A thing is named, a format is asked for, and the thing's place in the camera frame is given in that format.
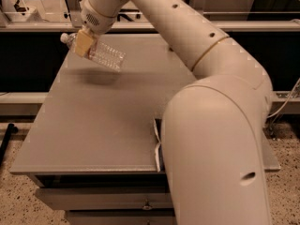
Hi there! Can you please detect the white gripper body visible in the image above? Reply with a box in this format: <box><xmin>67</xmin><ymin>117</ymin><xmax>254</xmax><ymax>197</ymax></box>
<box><xmin>81</xmin><ymin>0</ymin><xmax>128</xmax><ymax>35</ymax></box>

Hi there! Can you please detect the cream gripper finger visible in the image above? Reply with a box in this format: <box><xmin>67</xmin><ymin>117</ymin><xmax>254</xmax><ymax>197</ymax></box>
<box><xmin>74</xmin><ymin>28</ymin><xmax>97</xmax><ymax>57</ymax></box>

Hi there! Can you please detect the clear plastic water bottle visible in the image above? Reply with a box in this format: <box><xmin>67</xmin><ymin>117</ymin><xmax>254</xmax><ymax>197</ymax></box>
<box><xmin>60</xmin><ymin>33</ymin><xmax>126</xmax><ymax>72</ymax></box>

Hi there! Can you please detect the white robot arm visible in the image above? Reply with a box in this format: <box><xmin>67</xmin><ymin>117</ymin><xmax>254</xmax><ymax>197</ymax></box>
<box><xmin>76</xmin><ymin>0</ymin><xmax>272</xmax><ymax>225</ymax></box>

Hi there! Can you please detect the grey cabinet with drawers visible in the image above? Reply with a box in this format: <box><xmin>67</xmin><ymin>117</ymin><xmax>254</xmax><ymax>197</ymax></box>
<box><xmin>8</xmin><ymin>32</ymin><xmax>281</xmax><ymax>225</ymax></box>

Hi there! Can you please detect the black pole on floor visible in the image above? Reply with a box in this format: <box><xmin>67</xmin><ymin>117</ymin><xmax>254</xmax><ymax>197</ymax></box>
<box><xmin>0</xmin><ymin>123</ymin><xmax>18</xmax><ymax>165</ymax></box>

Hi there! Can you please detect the blue potato chips bag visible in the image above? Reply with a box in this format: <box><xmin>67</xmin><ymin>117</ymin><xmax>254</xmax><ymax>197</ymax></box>
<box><xmin>153</xmin><ymin>119</ymin><xmax>163</xmax><ymax>173</ymax></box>

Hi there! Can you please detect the upper grey drawer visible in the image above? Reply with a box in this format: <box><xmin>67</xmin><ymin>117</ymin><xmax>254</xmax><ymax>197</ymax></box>
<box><xmin>36</xmin><ymin>187</ymin><xmax>173</xmax><ymax>211</ymax></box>

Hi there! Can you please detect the grey drawer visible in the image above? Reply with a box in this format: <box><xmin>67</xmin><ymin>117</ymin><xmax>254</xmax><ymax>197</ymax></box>
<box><xmin>36</xmin><ymin>187</ymin><xmax>173</xmax><ymax>211</ymax></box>
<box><xmin>66</xmin><ymin>210</ymin><xmax>177</xmax><ymax>225</ymax></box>

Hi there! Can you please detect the lower grey drawer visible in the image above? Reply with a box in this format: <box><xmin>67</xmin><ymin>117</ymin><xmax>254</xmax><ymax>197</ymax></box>
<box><xmin>66</xmin><ymin>210</ymin><xmax>177</xmax><ymax>225</ymax></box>

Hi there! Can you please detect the grey metal railing frame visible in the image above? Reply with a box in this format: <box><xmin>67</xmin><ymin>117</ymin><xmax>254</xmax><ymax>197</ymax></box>
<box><xmin>1</xmin><ymin>0</ymin><xmax>300</xmax><ymax>32</ymax></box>

